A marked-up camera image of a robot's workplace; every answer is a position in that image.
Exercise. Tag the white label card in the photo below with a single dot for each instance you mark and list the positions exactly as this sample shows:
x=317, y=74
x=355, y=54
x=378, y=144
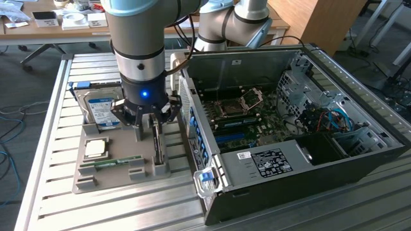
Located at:
x=16, y=24

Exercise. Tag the orange small item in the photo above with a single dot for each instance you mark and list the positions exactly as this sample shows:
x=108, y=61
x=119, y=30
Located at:
x=98, y=7

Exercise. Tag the black open PC case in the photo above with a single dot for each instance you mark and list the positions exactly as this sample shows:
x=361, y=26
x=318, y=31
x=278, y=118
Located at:
x=289, y=192

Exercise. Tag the clear plastic bag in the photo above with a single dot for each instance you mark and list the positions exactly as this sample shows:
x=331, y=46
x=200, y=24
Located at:
x=12, y=14

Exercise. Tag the small white box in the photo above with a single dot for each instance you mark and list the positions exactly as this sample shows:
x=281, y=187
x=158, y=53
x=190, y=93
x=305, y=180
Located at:
x=96, y=19

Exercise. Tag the silver CPU chip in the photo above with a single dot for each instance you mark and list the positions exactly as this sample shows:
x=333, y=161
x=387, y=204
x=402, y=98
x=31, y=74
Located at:
x=95, y=148

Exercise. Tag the grey power supply unit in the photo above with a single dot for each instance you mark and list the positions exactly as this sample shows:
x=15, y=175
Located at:
x=238, y=168

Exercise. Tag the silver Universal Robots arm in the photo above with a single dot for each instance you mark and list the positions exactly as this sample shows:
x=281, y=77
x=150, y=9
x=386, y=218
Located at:
x=135, y=36

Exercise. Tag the black plastic air duct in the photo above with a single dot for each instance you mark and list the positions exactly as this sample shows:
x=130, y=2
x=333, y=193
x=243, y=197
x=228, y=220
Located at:
x=321, y=149

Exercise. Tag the hard disk in blue caddy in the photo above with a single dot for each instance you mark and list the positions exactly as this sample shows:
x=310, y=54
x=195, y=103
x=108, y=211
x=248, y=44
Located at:
x=96, y=113

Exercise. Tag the graphics card with metal bracket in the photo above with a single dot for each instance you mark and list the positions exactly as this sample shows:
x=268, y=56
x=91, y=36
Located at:
x=158, y=144

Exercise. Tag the flat white box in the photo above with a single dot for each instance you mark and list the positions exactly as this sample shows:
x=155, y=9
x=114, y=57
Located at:
x=75, y=27

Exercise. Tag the blue case latch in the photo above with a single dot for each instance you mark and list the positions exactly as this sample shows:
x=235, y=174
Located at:
x=207, y=176

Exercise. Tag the perforated metal disk bay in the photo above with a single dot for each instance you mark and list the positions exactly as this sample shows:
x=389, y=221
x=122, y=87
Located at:
x=298, y=89

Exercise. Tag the grey plastic parts rack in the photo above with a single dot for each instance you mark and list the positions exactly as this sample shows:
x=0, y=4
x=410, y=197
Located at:
x=122, y=144

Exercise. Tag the CPU socket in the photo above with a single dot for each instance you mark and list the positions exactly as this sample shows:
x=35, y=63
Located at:
x=231, y=108

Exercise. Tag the green motherboard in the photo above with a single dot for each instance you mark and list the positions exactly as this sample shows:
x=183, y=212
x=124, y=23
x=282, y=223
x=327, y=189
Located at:
x=277, y=120

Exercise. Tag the metal socket cover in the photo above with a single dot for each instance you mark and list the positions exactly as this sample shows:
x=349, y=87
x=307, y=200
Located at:
x=251, y=98

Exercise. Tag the installed RAM stick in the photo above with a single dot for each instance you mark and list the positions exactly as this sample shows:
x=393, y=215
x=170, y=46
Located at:
x=238, y=121

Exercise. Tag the blue expansion slot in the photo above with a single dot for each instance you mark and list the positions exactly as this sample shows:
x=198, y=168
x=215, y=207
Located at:
x=231, y=138

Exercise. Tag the green loose RAM stick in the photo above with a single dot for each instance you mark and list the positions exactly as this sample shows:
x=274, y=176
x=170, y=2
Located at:
x=106, y=163

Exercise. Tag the plain metal disk bay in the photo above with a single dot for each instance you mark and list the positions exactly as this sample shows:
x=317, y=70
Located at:
x=363, y=142

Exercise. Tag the white tape roll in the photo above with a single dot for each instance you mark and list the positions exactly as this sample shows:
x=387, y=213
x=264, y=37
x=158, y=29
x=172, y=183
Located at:
x=66, y=19

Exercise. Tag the white box with black lid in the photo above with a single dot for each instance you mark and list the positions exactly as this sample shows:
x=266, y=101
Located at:
x=46, y=22

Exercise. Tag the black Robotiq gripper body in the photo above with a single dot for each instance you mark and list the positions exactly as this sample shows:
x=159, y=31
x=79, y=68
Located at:
x=144, y=86

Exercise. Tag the wooden office desk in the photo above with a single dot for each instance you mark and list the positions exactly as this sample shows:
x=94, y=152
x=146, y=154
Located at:
x=32, y=33

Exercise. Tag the white metal desk leg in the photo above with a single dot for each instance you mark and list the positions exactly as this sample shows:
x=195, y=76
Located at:
x=381, y=33

